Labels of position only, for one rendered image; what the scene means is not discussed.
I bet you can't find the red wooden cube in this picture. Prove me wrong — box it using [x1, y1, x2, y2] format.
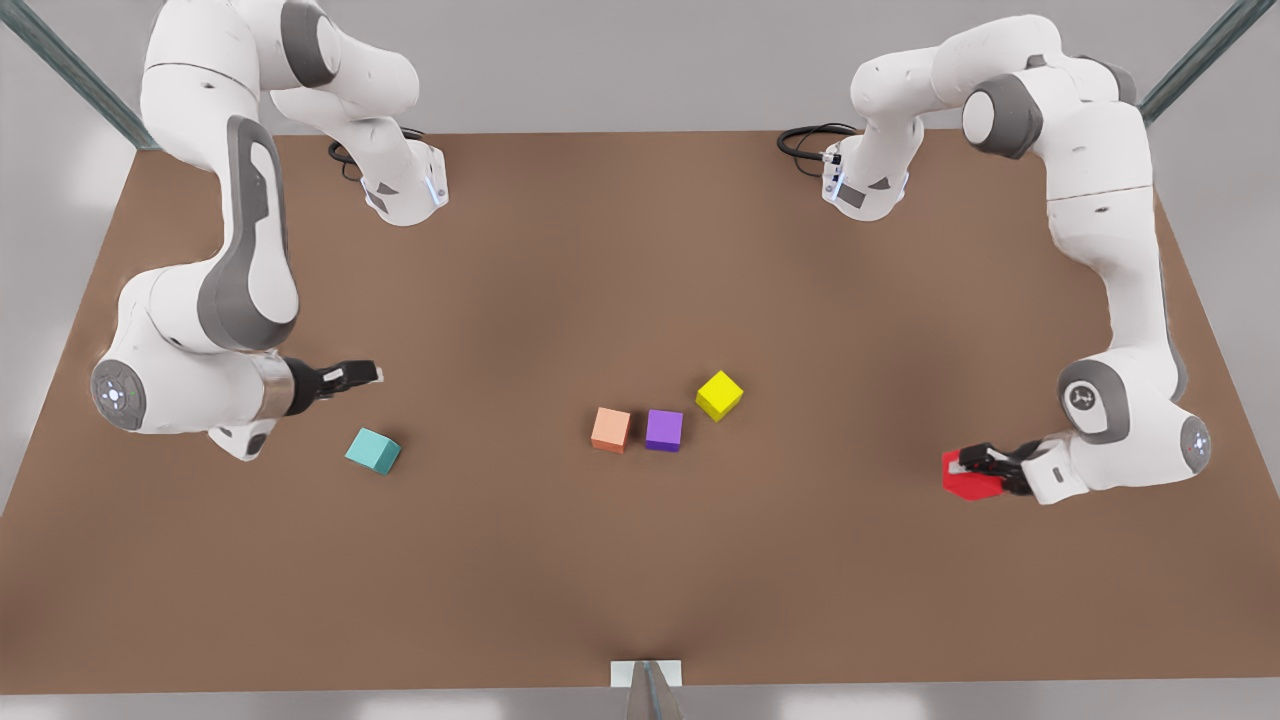
[941, 449, 1005, 501]

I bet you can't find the teal wooden cube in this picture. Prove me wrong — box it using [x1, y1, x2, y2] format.
[345, 428, 402, 475]

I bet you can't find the orange wooden cube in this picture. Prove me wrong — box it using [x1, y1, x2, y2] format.
[591, 406, 632, 454]

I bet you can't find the yellow wooden cube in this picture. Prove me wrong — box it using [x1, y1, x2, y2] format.
[696, 370, 744, 423]

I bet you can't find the black cable loop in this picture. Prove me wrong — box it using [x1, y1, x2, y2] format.
[328, 127, 426, 183]
[777, 123, 861, 179]

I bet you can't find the silver frame post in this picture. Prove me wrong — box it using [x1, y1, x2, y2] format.
[611, 660, 684, 720]
[0, 0, 161, 152]
[1138, 0, 1278, 125]

